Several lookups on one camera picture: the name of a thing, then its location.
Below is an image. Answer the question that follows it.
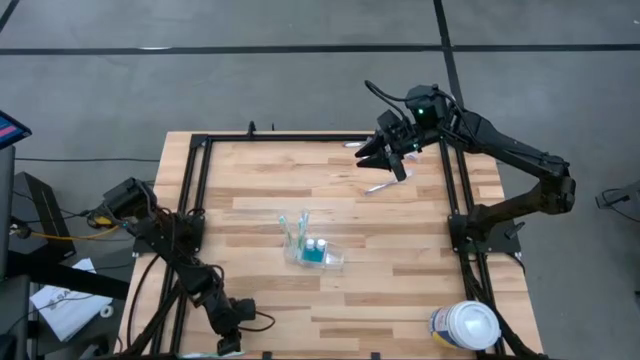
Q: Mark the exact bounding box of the yellow cable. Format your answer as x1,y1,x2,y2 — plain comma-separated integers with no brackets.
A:
27,223,122,243

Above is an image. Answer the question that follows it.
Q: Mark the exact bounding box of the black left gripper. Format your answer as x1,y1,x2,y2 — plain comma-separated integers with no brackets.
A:
212,299,245,357

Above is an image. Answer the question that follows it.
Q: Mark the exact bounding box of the black aluminium table frame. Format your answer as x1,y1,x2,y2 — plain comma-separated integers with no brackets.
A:
149,132,506,360

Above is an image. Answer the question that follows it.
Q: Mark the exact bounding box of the black equipment box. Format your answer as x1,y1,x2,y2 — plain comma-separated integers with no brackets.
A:
10,171,77,262

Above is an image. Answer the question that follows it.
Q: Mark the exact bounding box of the monitor with blue screen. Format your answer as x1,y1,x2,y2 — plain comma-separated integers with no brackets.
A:
0,109,33,151

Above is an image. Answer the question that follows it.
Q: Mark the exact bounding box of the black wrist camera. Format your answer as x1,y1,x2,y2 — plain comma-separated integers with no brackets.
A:
375,108,402,135
233,298,258,322

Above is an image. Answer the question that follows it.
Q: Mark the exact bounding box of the white-lidded wipes canister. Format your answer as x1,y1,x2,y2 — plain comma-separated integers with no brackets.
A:
428,299,502,352

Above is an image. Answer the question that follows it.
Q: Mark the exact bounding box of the clear acrylic organizer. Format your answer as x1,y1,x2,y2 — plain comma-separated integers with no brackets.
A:
282,209,346,272

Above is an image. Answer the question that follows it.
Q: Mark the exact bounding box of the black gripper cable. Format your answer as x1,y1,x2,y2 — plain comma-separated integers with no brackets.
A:
363,79,419,119
238,309,277,334

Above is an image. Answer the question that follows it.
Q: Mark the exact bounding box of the black floor cable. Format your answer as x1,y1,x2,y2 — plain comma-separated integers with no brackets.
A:
13,157,162,164

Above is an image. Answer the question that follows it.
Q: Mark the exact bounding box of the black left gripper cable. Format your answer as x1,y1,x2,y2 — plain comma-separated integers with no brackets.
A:
238,309,277,334

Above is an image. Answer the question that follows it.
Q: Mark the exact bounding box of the grey monitor stand post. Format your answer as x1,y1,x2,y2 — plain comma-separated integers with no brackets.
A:
0,144,17,281

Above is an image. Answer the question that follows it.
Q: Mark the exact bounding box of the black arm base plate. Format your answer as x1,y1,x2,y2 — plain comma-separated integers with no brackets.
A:
447,213,522,255
132,214,206,255

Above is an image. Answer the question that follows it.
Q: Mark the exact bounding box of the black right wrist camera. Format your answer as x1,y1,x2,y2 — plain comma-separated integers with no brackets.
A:
375,108,402,135

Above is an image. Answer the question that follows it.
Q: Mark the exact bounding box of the white paper sheet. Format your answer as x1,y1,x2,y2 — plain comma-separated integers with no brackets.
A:
28,257,114,344

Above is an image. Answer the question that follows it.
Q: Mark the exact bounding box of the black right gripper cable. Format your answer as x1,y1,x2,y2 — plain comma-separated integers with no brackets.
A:
363,79,419,119

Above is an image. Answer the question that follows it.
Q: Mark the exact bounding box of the grey stand base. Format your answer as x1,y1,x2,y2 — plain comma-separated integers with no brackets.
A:
594,178,640,224

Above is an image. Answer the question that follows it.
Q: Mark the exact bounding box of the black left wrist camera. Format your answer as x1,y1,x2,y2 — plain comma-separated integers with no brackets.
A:
233,298,258,322

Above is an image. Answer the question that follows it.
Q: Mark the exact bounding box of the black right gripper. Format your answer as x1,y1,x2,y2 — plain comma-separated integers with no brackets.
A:
355,124,429,182

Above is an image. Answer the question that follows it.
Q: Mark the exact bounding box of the black stand beam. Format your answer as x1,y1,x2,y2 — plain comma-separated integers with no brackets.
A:
0,248,132,302

